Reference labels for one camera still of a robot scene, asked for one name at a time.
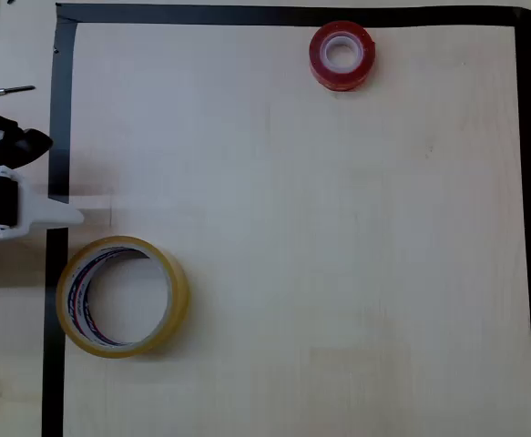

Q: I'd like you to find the large yellow clear tape roll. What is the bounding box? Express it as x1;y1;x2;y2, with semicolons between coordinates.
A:
55;235;190;360

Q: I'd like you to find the thin metal screwdriver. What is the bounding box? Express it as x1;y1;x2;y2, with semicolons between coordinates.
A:
0;85;36;102

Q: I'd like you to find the small red tape roll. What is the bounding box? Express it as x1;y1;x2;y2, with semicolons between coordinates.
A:
309;20;378;93

